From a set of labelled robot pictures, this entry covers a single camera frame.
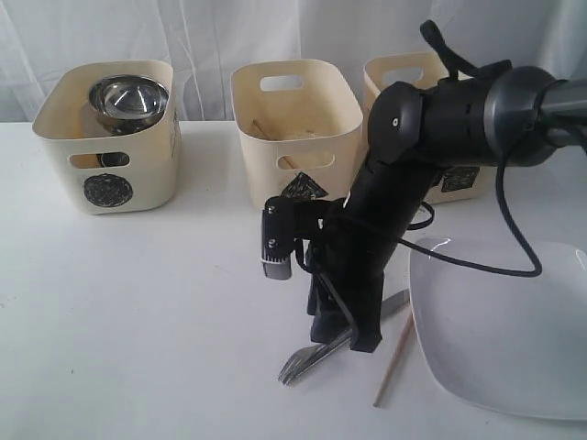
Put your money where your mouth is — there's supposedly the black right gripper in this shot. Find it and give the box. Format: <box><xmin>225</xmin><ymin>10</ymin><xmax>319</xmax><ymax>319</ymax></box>
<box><xmin>305</xmin><ymin>196</ymin><xmax>424</xmax><ymax>353</ymax></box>

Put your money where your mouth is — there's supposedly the steel table knife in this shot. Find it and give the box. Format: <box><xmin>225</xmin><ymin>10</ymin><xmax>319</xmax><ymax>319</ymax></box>
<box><xmin>322</xmin><ymin>289</ymin><xmax>409</xmax><ymax>345</ymax></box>

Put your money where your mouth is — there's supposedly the wooden chopstick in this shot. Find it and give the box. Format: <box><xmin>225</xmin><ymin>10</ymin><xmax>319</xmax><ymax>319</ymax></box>
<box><xmin>372</xmin><ymin>312</ymin><xmax>414</xmax><ymax>408</ymax></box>
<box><xmin>251</xmin><ymin>119</ymin><xmax>297</xmax><ymax>170</ymax></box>

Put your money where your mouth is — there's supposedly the steel mug front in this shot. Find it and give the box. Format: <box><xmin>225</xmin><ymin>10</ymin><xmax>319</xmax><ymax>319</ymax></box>
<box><xmin>96</xmin><ymin>152</ymin><xmax>130</xmax><ymax>168</ymax></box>

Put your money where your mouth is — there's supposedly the steel bowl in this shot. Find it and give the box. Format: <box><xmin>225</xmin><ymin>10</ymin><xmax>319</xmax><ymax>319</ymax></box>
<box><xmin>88</xmin><ymin>74</ymin><xmax>170</xmax><ymax>136</ymax></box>

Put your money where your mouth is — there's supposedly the steel fork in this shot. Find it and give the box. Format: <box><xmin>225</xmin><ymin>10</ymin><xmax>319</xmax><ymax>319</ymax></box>
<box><xmin>277</xmin><ymin>340</ymin><xmax>349</xmax><ymax>385</ymax></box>

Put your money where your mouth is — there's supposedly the white round bowl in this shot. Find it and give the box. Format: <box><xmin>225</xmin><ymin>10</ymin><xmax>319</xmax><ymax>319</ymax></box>
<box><xmin>80</xmin><ymin>103</ymin><xmax>162</xmax><ymax>138</ymax></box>

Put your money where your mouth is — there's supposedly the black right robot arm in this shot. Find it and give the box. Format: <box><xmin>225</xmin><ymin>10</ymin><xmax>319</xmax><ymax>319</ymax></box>
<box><xmin>307</xmin><ymin>66</ymin><xmax>586</xmax><ymax>353</ymax></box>

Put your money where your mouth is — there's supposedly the cream bin with square mark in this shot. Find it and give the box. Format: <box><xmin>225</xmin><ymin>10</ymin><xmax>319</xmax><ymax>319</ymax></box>
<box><xmin>355</xmin><ymin>52</ymin><xmax>493</xmax><ymax>204</ymax></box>

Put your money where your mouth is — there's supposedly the white square plate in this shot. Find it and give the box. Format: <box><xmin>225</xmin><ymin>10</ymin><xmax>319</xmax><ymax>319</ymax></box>
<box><xmin>409</xmin><ymin>237</ymin><xmax>586</xmax><ymax>422</ymax></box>

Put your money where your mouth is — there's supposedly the cream bin with triangle mark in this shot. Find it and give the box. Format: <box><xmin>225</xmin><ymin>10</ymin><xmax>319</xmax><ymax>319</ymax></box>
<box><xmin>231</xmin><ymin>60</ymin><xmax>363</xmax><ymax>210</ymax></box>

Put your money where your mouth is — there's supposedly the cream bin with circle mark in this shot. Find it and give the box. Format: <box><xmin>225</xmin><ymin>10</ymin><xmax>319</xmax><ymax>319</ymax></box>
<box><xmin>32</xmin><ymin>60</ymin><xmax>181</xmax><ymax>215</ymax></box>

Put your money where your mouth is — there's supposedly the white backdrop curtain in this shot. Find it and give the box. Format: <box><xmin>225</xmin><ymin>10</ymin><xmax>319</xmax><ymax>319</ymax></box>
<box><xmin>1</xmin><ymin>1</ymin><xmax>586</xmax><ymax>122</ymax></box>

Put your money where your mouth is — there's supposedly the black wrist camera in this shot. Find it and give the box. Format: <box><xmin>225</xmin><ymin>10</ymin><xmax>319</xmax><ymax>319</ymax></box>
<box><xmin>260</xmin><ymin>196</ymin><xmax>335</xmax><ymax>281</ymax></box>

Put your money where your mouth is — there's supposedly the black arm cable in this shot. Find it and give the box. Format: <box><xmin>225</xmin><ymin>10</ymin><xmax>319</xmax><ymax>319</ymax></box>
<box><xmin>293</xmin><ymin>20</ymin><xmax>545</xmax><ymax>349</ymax></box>

